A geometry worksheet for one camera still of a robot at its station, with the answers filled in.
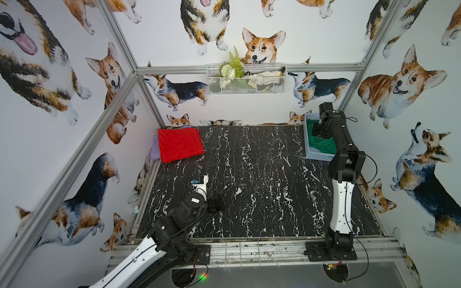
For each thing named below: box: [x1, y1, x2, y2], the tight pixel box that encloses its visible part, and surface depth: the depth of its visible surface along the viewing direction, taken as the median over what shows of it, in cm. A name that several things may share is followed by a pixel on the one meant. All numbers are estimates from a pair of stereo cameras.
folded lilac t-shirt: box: [150, 134, 160, 161], surface depth 109 cm
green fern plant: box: [219, 45, 245, 78], surface depth 83 cm
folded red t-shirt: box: [157, 127, 206, 164], surface depth 108 cm
